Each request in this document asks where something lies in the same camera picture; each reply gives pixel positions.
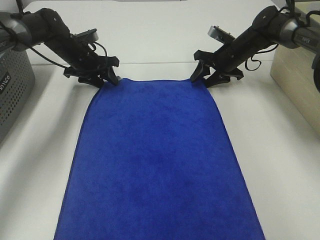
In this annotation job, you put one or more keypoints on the grey perforated plastic basket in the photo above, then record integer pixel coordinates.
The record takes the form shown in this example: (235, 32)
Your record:
(17, 78)

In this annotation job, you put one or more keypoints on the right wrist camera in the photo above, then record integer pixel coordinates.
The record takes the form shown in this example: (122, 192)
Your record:
(220, 35)

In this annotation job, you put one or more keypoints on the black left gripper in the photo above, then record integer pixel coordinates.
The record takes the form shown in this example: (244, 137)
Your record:
(96, 73)

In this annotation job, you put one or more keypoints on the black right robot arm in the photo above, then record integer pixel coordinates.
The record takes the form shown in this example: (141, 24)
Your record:
(270, 27)

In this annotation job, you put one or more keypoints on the beige storage box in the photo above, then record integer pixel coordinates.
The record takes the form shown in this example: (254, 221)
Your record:
(292, 71)

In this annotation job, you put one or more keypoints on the blue microfiber towel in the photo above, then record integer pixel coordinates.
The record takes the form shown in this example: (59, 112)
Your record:
(154, 161)

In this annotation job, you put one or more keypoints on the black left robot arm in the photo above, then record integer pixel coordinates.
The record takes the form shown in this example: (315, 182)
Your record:
(45, 26)

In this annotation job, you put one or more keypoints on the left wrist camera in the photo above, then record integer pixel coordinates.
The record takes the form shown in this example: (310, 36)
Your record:
(89, 36)

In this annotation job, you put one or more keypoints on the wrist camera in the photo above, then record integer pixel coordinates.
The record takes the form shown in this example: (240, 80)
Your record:
(220, 35)
(89, 36)

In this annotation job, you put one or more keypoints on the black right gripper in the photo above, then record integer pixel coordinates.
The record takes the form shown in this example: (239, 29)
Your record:
(220, 65)

